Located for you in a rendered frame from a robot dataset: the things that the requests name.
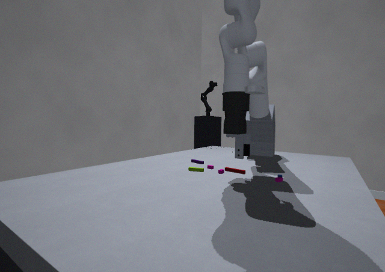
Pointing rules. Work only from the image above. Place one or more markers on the red rod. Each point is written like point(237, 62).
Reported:
point(234, 170)

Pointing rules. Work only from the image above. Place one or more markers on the lime green rod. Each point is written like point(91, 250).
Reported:
point(196, 169)

